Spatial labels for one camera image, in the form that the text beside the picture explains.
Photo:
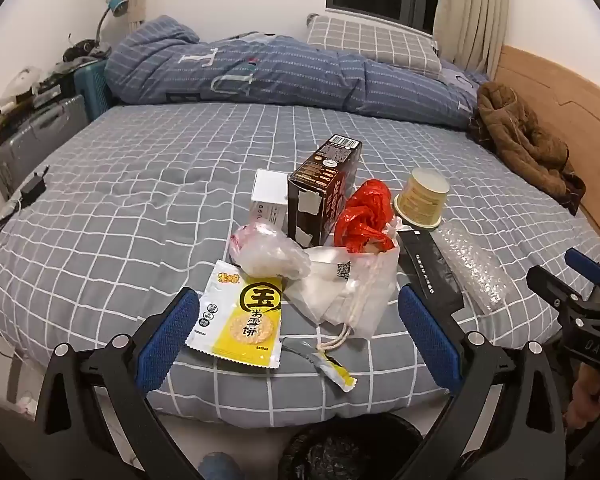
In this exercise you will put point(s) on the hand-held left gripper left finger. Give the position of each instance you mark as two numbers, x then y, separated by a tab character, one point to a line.
167	335

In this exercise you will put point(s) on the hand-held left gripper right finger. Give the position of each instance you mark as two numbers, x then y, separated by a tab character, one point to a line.
430	340

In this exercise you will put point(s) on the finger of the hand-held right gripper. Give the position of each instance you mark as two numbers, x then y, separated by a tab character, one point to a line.
550	285
585	262

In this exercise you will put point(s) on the black packet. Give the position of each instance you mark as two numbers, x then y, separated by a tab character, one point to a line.
430	270

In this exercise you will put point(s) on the yellow snack packet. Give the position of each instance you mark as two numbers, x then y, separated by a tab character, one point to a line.
240	330

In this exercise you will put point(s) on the clear bubble wrap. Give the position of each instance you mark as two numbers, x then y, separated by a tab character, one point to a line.
472	265

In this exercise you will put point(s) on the torn silver yellow wrapper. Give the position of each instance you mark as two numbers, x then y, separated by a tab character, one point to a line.
330	367

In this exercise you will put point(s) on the clear plastic bag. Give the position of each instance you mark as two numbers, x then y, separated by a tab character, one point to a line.
270	252

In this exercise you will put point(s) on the yellow paper cup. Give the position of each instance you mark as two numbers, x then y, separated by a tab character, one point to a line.
420	205

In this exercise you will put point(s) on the red plastic bag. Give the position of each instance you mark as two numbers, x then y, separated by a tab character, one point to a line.
365	215

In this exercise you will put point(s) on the black lined trash bin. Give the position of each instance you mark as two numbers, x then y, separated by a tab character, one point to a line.
340	455

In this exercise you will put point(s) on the small white box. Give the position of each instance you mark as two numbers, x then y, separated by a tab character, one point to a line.
267	190

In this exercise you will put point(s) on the dark printed carton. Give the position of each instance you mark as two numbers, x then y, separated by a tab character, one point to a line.
325	185

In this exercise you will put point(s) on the person's right hand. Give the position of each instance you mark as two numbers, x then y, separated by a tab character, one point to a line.
595	390

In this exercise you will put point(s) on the blue slipper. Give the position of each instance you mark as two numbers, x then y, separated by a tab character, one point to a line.
220	467

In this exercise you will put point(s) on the brown jacket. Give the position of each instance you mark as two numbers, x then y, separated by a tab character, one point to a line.
515	130

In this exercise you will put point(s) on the bed with grey checked sheet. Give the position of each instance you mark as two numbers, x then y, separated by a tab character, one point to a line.
155	185

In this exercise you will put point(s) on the wooden headboard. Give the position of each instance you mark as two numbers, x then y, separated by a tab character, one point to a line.
580	105

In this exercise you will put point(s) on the black charger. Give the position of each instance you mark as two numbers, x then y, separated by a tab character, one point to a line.
32	187

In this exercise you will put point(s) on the blue printed pillow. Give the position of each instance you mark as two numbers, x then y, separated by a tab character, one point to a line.
460	76

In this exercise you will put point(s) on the grey suitcase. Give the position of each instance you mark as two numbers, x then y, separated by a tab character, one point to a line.
40	135

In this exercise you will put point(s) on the teal suitcase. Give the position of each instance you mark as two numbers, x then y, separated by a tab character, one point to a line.
92	90

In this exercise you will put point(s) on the stack of dark boxes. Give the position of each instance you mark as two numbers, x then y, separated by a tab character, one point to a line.
45	95

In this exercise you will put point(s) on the wide beige curtain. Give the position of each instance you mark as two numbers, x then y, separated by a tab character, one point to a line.
470	10

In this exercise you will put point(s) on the blue striped duvet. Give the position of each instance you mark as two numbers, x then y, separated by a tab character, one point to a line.
280	75

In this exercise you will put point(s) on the white rounded object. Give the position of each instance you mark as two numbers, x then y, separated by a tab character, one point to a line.
22	80

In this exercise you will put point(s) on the grey checked pillow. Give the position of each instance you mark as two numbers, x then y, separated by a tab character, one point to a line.
375	45

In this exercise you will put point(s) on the blue desk lamp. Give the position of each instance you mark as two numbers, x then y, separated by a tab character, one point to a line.
116	6

